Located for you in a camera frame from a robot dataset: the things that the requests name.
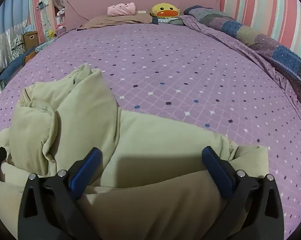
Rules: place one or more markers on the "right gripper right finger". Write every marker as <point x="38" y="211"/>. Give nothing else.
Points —
<point x="253" y="209"/>

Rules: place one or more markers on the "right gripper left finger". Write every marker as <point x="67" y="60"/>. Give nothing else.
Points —
<point x="49" y="209"/>

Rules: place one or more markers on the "beige fleece garment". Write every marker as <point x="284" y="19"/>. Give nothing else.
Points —
<point x="151" y="183"/>

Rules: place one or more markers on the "blue cloth on stand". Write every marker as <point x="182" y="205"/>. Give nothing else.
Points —
<point x="7" y="74"/>

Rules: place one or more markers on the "brown cardboard box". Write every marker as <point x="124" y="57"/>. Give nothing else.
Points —
<point x="31" y="39"/>

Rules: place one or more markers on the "patchwork quilt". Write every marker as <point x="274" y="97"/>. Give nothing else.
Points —
<point x="267" y="47"/>

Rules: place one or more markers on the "purple diamond-pattern bedsheet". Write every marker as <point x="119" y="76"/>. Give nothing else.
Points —
<point x="176" y="72"/>

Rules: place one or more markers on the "pink folded cloth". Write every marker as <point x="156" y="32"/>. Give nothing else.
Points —
<point x="122" y="9"/>

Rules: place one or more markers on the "brown pillow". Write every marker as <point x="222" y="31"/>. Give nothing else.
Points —
<point x="104" y="21"/>

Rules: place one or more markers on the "yellow duck plush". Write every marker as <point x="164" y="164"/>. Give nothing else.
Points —
<point x="164" y="10"/>

